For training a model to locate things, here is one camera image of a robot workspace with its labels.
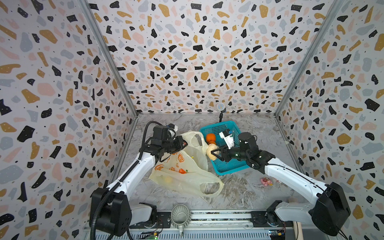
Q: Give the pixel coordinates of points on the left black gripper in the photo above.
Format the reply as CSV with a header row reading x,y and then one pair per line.
x,y
178,139

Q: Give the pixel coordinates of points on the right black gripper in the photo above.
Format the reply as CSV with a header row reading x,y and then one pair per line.
x,y
226,153

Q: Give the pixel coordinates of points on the beige peach fruit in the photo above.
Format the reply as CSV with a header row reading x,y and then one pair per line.
x,y
212,148

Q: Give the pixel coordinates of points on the orange fruit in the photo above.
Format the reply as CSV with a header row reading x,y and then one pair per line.
x,y
211,139

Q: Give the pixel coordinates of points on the cream plastic bag orange print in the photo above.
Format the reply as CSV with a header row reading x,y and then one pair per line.
x,y
189,169

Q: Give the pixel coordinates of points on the yellow lemon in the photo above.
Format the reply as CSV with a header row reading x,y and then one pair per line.
x,y
168,180

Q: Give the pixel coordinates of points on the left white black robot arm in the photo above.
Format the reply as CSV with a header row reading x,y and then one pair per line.
x,y
111,211

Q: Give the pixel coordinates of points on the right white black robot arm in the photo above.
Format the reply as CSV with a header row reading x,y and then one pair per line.
x,y
327,206

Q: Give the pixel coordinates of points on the teal plastic basket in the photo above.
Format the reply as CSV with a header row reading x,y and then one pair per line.
x,y
234,165

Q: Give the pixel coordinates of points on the pink small toy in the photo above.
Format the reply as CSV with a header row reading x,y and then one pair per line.
x,y
266,182

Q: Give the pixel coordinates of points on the small round mirror on stand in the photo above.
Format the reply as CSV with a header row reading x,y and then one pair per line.
x,y
222,109

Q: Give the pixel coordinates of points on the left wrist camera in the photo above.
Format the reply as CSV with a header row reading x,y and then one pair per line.
x,y
172,129

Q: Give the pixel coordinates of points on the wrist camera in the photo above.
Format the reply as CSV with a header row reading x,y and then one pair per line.
x,y
172,129
227,136

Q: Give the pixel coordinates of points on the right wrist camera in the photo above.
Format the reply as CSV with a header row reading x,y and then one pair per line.
x,y
227,136

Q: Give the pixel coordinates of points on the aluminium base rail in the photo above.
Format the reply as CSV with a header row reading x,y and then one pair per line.
x,y
221,225

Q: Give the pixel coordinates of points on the beige wooden post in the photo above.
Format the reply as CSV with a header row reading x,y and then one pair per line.
x,y
298,230

